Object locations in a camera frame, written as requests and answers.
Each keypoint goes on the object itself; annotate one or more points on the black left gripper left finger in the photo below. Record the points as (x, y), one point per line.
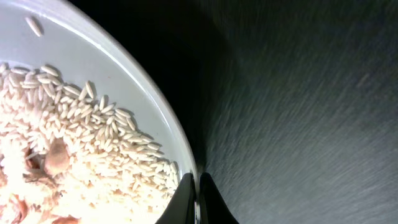
(181, 208)

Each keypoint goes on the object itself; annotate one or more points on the grey plate with food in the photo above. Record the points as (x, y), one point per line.
(86, 136)

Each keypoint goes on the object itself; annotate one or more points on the black rectangular tray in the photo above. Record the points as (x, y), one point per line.
(291, 106)

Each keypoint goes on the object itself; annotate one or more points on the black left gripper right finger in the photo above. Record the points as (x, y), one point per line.
(213, 209)

